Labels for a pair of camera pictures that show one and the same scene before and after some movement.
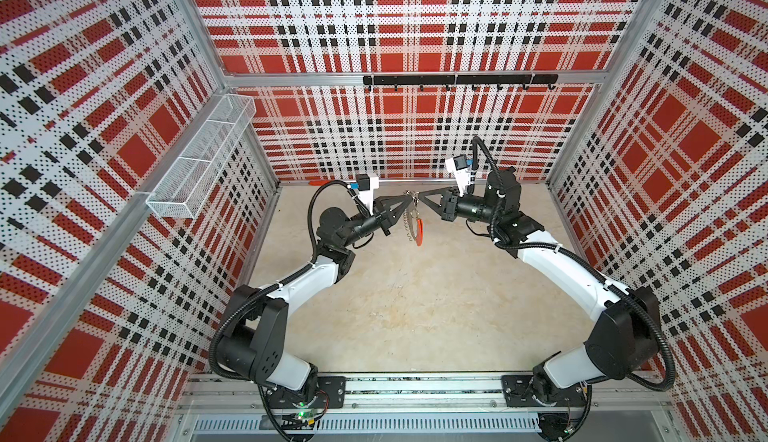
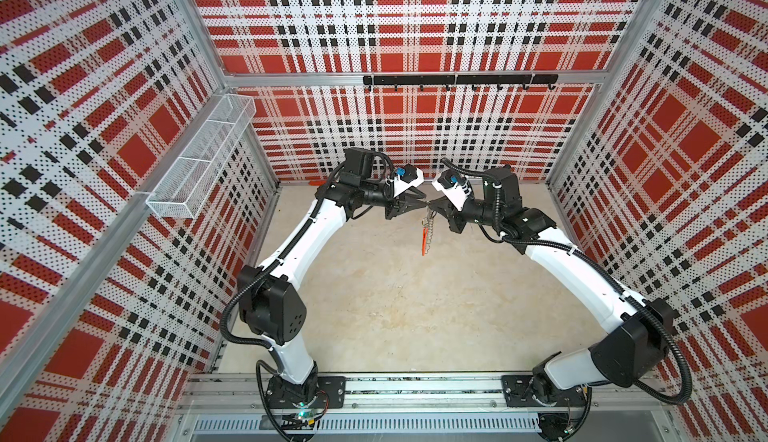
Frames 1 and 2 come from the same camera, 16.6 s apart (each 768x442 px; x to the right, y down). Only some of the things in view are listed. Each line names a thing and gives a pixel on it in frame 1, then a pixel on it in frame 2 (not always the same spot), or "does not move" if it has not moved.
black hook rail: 460,79 does not move
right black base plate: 522,391 does not move
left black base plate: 325,392 does not move
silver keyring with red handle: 414,226 → 427,231
